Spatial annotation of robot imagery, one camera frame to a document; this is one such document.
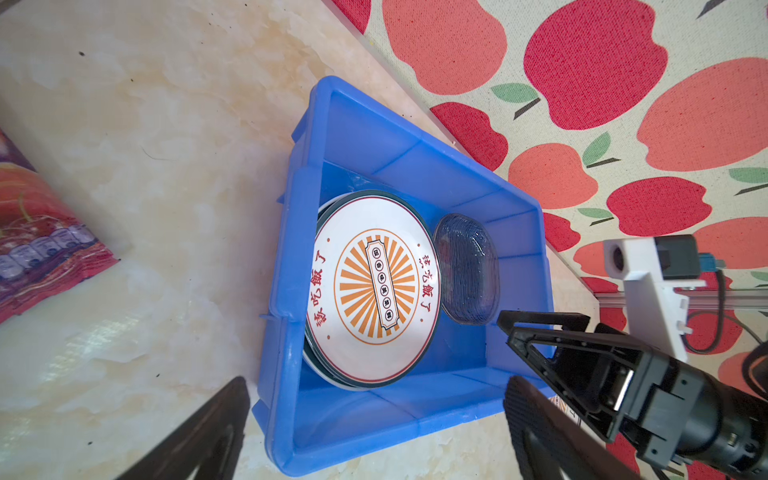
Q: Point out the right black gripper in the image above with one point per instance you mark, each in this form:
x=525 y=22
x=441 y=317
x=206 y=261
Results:
x=618 y=386

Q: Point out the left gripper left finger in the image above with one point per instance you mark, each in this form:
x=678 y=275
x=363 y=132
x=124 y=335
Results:
x=206 y=446

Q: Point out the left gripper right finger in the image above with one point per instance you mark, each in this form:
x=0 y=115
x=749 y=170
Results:
x=549 y=445

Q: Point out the clear glass plate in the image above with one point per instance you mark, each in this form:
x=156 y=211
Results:
x=469 y=268

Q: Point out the green rimmed white plate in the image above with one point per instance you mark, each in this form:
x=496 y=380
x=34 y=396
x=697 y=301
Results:
x=344 y=332

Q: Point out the orange sunburst plate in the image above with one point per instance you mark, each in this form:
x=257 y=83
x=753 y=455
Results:
x=410 y=290

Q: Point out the blue plastic bin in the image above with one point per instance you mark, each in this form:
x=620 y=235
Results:
x=346 y=141

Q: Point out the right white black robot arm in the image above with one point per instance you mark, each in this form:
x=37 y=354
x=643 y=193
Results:
x=740 y=450

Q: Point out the purple cherry snack bag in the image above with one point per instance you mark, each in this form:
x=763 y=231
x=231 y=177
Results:
x=45 y=248

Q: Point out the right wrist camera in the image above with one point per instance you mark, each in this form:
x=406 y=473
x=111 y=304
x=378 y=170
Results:
x=653 y=270

